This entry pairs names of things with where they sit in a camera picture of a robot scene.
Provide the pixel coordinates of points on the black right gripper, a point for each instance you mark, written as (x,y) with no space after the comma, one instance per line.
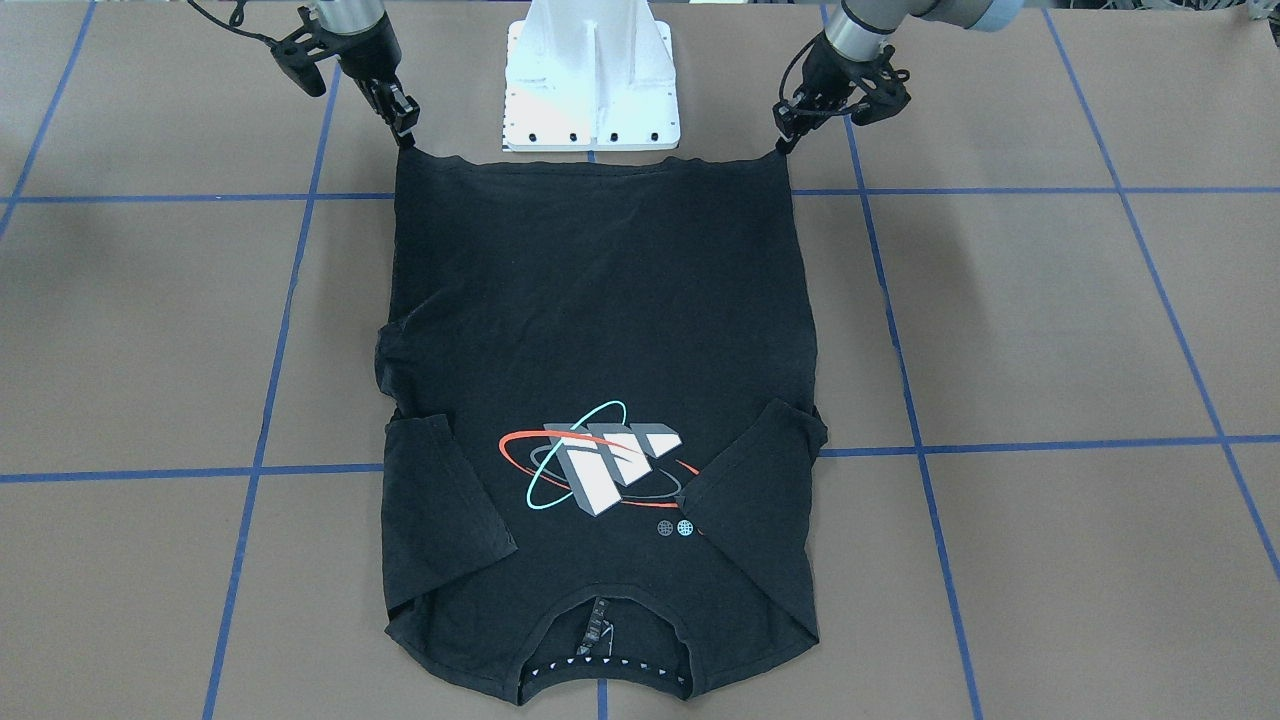
(366,59)

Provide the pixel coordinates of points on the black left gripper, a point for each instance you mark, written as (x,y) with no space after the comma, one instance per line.
(826,70)

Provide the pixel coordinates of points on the black graphic t-shirt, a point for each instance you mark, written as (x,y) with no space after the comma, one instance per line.
(599,462)

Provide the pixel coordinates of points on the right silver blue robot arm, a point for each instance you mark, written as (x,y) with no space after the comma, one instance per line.
(349,17)

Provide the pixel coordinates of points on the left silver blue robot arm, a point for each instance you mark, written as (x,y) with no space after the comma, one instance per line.
(858,28)

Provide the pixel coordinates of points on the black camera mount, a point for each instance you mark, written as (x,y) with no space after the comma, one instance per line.
(298,56)
(885,91)

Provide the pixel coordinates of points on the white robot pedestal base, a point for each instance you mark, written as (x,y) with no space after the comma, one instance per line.
(590,76)

